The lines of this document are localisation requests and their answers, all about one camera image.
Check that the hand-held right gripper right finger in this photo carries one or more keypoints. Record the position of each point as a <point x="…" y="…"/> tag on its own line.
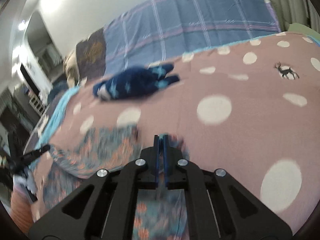
<point x="165" y="160"/>

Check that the dark blue cloth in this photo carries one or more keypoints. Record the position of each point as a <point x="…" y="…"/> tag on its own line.
<point x="57" y="91"/>

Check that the beige cloth pile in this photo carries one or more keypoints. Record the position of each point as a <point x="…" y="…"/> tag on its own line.
<point x="71" y="67"/>

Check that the blue floral garment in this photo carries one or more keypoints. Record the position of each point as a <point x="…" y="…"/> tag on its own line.
<point x="105" y="145"/>

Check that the dark patterned bedsheet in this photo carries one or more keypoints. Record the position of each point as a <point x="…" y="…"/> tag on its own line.
<point x="42" y="125"/>

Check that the pink polka-dot blanket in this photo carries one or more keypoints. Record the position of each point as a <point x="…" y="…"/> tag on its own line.
<point x="225" y="142"/>

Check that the green pillow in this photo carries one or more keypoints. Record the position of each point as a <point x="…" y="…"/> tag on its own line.
<point x="302" y="30"/>

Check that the navy star-print garment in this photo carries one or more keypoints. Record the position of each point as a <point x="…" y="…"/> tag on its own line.
<point x="135" y="82"/>

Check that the white shelf rack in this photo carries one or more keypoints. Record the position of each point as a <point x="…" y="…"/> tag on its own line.
<point x="36" y="105"/>

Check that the blue plaid sheet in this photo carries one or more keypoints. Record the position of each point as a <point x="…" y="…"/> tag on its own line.
<point x="187" y="25"/>

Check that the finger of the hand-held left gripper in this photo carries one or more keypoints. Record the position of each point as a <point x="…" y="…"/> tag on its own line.
<point x="37" y="152"/>

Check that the dark patterned headboard cover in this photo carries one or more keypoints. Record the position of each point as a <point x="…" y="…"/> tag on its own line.
<point x="91" y="52"/>

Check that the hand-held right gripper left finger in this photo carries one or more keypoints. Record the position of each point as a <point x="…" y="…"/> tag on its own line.
<point x="157" y="160"/>

